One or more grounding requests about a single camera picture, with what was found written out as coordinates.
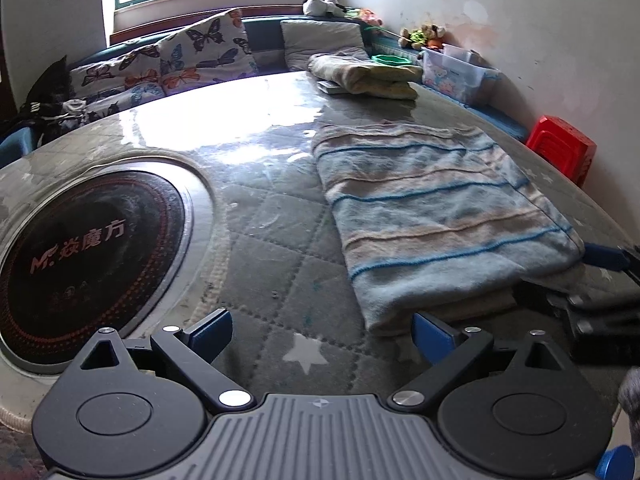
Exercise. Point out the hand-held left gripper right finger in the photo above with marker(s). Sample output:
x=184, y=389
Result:
x=431, y=334

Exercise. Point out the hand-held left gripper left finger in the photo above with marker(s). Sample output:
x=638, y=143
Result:
x=212, y=331

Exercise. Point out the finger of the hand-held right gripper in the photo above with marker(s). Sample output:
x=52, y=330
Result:
x=605, y=256
x=605, y=325

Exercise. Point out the blue striped towel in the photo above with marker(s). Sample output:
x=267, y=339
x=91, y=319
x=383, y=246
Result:
x=430, y=210

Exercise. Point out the red plastic stool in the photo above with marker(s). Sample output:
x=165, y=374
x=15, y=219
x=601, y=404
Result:
x=562, y=145

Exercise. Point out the round black induction cooktop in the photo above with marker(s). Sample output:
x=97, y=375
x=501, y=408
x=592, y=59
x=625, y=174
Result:
x=85, y=255

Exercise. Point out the clear plastic storage box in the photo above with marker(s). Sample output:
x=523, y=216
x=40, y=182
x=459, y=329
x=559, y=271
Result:
x=455, y=75

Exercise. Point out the folded beige yellow blanket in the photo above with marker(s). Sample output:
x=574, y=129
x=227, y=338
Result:
x=370, y=77

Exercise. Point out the flat grey book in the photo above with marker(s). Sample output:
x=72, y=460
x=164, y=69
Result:
x=330, y=87

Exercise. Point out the blue plastic stool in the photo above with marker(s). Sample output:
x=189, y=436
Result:
x=15, y=145

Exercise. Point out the butterfly printed sofa cover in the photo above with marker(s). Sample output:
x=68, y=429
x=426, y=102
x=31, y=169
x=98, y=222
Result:
x=120, y=75

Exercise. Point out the green plastic basin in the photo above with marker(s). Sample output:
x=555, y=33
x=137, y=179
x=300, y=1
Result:
x=391, y=60

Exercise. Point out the brown green plush toys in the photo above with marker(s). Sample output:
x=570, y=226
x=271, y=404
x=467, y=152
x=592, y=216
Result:
x=422, y=36

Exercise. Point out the butterfly printed cushion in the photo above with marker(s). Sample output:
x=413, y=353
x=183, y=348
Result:
x=210, y=45

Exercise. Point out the black bag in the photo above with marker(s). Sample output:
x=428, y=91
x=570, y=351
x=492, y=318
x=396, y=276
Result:
x=42, y=92

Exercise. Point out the grey cushion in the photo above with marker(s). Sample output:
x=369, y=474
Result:
x=320, y=42

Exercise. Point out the white plush toy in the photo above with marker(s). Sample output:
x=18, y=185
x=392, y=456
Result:
x=320, y=5

